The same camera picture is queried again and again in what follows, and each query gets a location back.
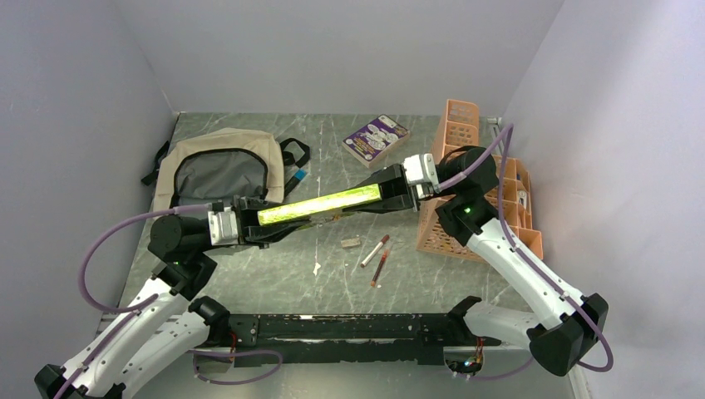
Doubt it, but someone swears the purple book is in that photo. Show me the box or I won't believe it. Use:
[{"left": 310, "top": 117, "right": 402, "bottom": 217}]
[{"left": 342, "top": 114, "right": 411, "bottom": 169}]

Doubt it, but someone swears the green book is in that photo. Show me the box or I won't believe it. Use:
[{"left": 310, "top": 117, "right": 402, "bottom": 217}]
[{"left": 257, "top": 184, "right": 382, "bottom": 226}]

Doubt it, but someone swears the beige canvas backpack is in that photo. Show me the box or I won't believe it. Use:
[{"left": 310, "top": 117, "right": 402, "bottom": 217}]
[{"left": 141, "top": 128, "right": 311, "bottom": 210}]

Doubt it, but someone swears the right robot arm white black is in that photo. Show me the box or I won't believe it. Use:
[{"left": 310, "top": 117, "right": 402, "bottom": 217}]
[{"left": 355, "top": 145, "right": 614, "bottom": 377}]

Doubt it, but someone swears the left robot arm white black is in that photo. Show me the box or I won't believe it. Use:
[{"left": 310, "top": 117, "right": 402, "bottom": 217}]
[{"left": 34, "top": 198, "right": 311, "bottom": 398}]

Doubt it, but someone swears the white red marker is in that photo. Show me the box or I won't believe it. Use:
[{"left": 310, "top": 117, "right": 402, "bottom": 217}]
[{"left": 360, "top": 234, "right": 390, "bottom": 268}]

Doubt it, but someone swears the blue black marker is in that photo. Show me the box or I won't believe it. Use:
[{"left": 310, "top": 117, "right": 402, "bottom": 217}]
[{"left": 284, "top": 169, "right": 307, "bottom": 196}]

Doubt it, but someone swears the small beige eraser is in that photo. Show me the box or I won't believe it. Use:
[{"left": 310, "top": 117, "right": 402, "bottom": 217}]
[{"left": 340, "top": 236, "right": 362, "bottom": 249}]

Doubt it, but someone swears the orange plastic file organizer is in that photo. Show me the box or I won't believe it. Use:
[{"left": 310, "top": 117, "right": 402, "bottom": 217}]
[{"left": 417, "top": 100, "right": 544, "bottom": 263}]

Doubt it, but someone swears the red pen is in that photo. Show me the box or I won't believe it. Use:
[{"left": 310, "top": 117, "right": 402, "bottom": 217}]
[{"left": 370, "top": 249, "right": 390, "bottom": 287}]

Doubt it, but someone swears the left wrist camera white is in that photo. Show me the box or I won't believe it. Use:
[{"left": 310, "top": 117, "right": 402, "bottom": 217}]
[{"left": 207, "top": 202, "right": 239, "bottom": 247}]

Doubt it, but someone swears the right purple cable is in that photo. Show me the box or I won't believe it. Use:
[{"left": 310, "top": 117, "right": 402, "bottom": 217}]
[{"left": 435, "top": 123, "right": 615, "bottom": 382}]

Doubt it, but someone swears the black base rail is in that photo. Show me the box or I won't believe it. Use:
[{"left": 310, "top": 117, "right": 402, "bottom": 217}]
[{"left": 200, "top": 313, "right": 499, "bottom": 366}]

